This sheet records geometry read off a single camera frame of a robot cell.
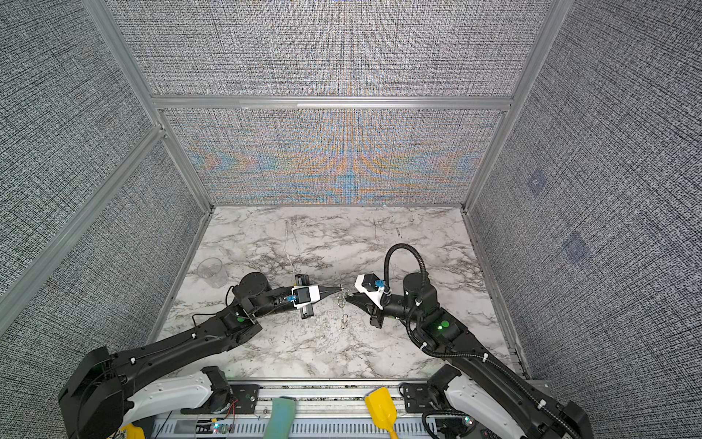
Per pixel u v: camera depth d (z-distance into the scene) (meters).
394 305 0.61
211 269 0.97
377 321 0.63
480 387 0.49
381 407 0.72
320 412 0.73
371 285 0.57
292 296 0.54
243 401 0.73
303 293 0.54
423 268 0.49
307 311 0.60
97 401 0.39
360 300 0.68
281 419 0.71
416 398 0.73
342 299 0.67
